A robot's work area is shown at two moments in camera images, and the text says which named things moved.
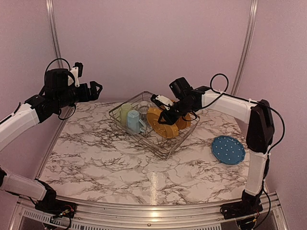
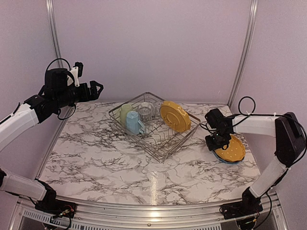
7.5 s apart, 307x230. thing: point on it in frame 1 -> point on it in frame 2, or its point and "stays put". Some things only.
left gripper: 93,95 stays put
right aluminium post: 240,67 stays put
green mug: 124,108 stays put
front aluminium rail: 25,216 stays put
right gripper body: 183,109 -> 218,141
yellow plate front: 169,131 -> 236,152
